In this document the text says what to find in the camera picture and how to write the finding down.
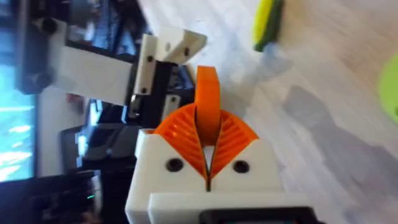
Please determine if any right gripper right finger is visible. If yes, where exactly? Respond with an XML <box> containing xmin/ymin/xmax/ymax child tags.
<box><xmin>210</xmin><ymin>109</ymin><xmax>285</xmax><ymax>193</ymax></box>

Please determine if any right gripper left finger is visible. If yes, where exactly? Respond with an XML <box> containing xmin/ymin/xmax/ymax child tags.
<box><xmin>125</xmin><ymin>103</ymin><xmax>209</xmax><ymax>224</ymax></box>

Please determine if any black device with light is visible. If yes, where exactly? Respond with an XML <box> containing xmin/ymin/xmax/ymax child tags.
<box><xmin>0</xmin><ymin>170</ymin><xmax>103</xmax><ymax>224</ymax></box>

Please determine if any yellow green toy corn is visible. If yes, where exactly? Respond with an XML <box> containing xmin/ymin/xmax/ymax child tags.
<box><xmin>251</xmin><ymin>0</ymin><xmax>284</xmax><ymax>52</ymax></box>

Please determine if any bright screen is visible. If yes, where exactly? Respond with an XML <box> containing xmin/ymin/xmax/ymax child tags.
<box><xmin>0</xmin><ymin>29</ymin><xmax>35</xmax><ymax>183</ymax></box>

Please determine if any green disc with holes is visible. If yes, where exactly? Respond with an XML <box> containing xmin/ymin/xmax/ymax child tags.
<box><xmin>376</xmin><ymin>52</ymin><xmax>398</xmax><ymax>124</ymax></box>

